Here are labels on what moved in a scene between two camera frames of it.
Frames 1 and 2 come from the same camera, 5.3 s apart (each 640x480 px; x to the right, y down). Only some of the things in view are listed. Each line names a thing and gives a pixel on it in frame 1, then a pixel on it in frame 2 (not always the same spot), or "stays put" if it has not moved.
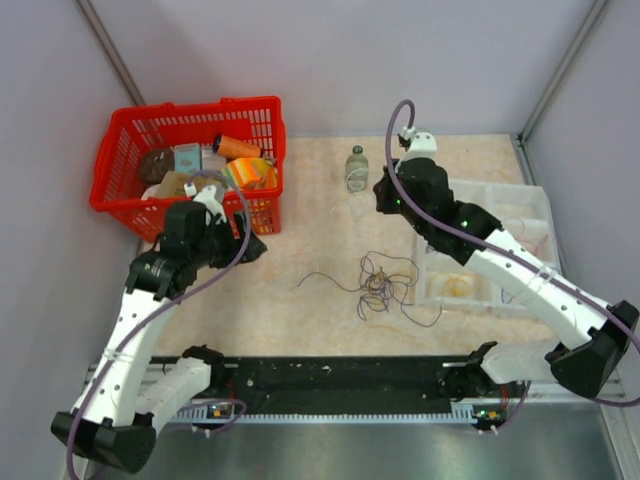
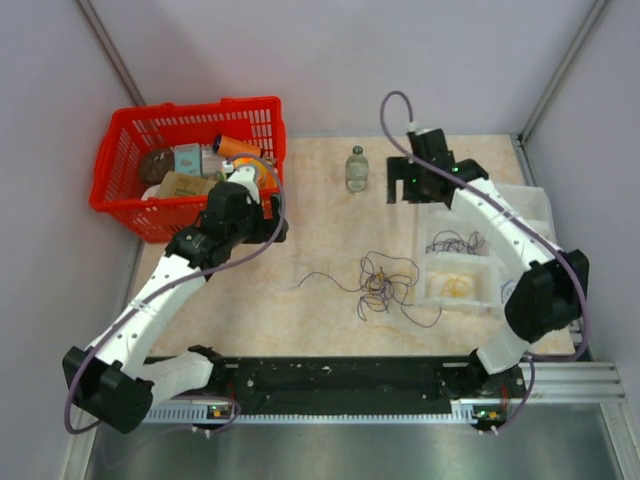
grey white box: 210,161 stays put
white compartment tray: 524,214 stays put
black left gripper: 226,228 to 266,227
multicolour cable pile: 383,278 stays put
